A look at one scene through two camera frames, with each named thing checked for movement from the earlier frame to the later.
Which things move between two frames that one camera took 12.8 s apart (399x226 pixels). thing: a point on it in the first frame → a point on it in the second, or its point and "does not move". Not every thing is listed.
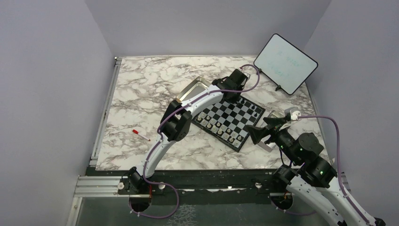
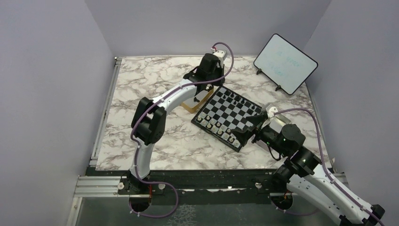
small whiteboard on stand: x=284 y=64 does not move
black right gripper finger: x=276 y=122 → x=257 y=118
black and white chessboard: x=227 y=121 does not move
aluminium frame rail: x=103 y=117 does not move
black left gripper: x=233 y=100 → x=220 y=68
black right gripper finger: x=258 y=133 → x=243 y=137
